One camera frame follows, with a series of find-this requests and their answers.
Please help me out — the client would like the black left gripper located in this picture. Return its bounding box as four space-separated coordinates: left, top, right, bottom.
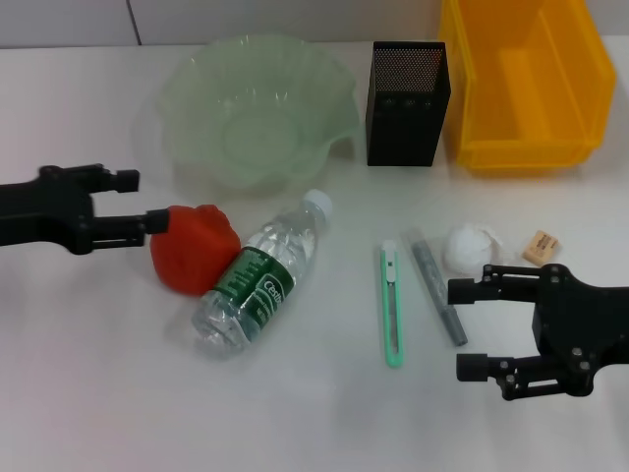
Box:
0 163 171 257

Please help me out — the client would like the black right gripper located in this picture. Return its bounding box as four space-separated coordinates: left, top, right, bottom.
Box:
447 264 629 402

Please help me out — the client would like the grey marker pen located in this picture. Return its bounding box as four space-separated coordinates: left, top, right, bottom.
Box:
403 230 469 348

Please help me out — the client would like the white paper ball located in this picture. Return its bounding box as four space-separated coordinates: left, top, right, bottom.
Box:
444 221 515 272

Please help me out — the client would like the beige eraser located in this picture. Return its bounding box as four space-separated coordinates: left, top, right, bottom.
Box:
521 229 560 267

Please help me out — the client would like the mint green utility knife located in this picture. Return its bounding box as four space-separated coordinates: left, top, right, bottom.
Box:
380 239 407 369

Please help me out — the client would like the clear water bottle green label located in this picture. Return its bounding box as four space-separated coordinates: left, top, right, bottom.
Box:
190 189 335 360

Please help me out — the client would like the translucent green wavy fruit plate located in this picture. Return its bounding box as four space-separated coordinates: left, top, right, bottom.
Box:
156 33 363 198

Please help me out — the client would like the black mesh pen holder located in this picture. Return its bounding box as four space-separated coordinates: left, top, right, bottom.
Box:
366 40 452 167

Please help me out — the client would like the yellow plastic bin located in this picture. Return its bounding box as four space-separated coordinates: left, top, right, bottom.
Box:
437 0 618 171

